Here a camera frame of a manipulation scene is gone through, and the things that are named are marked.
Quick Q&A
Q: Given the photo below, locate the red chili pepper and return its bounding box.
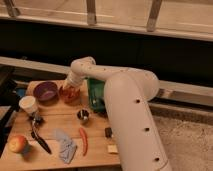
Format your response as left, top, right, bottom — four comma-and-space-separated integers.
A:
79, 128, 88, 156

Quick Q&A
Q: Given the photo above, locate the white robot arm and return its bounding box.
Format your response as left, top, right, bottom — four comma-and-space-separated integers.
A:
63, 57, 172, 171

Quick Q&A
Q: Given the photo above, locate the cream handled brush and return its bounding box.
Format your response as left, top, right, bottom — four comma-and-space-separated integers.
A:
107, 145, 118, 154

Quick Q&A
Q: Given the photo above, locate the wooden cutting board table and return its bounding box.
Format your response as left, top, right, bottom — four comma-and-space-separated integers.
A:
0, 82, 120, 171

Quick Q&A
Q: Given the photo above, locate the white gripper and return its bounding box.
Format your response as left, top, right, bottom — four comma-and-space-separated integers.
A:
61, 71, 84, 99

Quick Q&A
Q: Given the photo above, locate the red bowl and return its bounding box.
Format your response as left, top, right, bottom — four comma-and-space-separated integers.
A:
59, 87, 80, 103

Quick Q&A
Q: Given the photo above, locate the grey crumpled cloth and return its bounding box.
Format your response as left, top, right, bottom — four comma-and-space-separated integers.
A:
53, 129, 77, 164

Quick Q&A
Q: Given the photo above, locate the black rectangular block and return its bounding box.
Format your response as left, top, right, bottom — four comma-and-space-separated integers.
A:
105, 127, 112, 138

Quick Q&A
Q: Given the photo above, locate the red yellow apple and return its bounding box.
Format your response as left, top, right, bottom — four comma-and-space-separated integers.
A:
8, 135, 28, 153

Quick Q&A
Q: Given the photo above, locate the white paper cup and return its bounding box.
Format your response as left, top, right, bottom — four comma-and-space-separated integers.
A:
19, 96, 38, 116

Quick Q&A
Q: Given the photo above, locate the purple bowl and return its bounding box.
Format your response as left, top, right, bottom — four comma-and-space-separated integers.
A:
33, 81, 58, 102

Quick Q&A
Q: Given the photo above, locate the black handled utensil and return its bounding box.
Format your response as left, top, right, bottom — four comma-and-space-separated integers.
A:
30, 117, 52, 154

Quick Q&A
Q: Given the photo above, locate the small metal cup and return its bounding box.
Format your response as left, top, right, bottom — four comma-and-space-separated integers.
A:
77, 109, 89, 124

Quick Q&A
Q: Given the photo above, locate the green plastic tray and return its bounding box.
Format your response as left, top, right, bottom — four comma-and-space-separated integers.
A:
87, 78, 105, 113

